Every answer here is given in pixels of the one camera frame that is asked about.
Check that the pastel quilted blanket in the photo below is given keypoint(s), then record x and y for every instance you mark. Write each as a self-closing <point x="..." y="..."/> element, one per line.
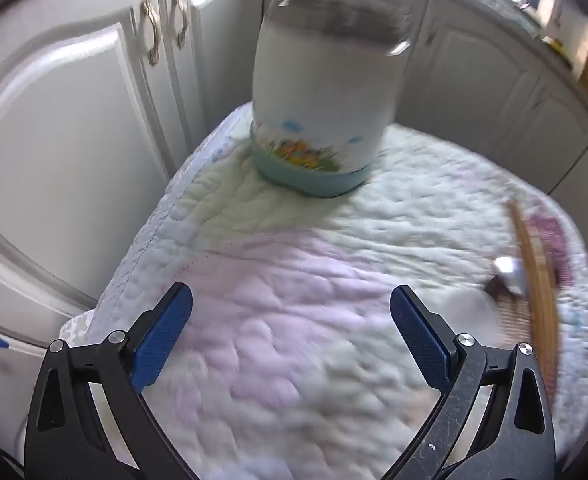
<point x="284" y="270"/>

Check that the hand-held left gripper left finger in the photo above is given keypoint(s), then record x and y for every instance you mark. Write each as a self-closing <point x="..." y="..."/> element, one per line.
<point x="161" y="340"/>

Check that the white lower cabinet door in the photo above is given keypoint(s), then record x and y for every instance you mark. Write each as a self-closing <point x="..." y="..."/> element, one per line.
<point x="4" y="390"/>

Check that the small blue clip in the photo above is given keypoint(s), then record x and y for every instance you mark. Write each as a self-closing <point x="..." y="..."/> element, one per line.
<point x="1" y="344"/>

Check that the speckled kitchen countertop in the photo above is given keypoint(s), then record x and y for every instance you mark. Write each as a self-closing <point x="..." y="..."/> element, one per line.
<point x="533" y="35"/>

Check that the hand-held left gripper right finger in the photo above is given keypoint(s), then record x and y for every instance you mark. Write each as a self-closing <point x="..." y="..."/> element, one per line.
<point x="421" y="340"/>

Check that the white cartoon print utensil holder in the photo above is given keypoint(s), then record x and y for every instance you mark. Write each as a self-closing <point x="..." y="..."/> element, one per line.
<point x="319" y="100"/>

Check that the wooden chopstick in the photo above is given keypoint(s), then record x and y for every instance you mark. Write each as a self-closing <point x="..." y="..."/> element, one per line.
<point x="526" y="250"/>
<point x="541" y="280"/>

